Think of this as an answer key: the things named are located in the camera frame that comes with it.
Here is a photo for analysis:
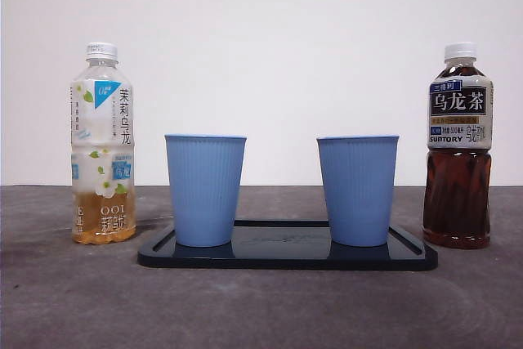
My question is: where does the dark teal rectangular tray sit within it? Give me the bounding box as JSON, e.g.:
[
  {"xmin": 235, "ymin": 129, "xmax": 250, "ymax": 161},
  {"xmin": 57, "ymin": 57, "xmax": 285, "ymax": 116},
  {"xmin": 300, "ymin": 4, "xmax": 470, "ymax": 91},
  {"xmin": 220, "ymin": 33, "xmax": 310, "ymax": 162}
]
[{"xmin": 136, "ymin": 219, "xmax": 440, "ymax": 271}]

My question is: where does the pale jasmine oolong tea bottle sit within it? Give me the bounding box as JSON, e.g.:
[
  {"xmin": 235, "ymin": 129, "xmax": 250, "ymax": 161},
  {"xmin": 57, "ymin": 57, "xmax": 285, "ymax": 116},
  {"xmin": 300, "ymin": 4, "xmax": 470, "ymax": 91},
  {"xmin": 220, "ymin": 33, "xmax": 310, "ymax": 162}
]
[{"xmin": 69, "ymin": 42, "xmax": 138, "ymax": 246}]

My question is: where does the blue ribbed plastic cup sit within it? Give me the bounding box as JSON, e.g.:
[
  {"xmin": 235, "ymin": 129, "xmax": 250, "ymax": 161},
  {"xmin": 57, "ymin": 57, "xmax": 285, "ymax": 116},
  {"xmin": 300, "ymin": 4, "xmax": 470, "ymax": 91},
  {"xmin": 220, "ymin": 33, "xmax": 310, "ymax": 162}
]
[
  {"xmin": 316, "ymin": 134, "xmax": 400, "ymax": 248},
  {"xmin": 163, "ymin": 133, "xmax": 248, "ymax": 248}
]

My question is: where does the dark oolong tea bottle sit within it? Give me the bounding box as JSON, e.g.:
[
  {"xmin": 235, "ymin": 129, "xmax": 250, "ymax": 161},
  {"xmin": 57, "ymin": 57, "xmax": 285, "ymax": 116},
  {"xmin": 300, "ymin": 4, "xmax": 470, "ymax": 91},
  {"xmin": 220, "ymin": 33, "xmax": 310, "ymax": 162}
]
[{"xmin": 422, "ymin": 41, "xmax": 494, "ymax": 250}]

